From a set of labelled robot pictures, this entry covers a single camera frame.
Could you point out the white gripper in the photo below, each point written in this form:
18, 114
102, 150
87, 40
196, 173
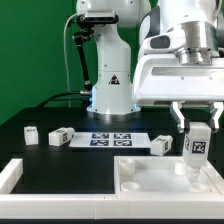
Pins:
181, 65

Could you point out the white U-shaped obstacle fence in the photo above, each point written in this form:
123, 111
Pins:
119, 205

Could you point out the white tag base sheet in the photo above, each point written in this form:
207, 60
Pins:
110, 140

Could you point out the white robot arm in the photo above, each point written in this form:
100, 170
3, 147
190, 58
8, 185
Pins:
118, 45

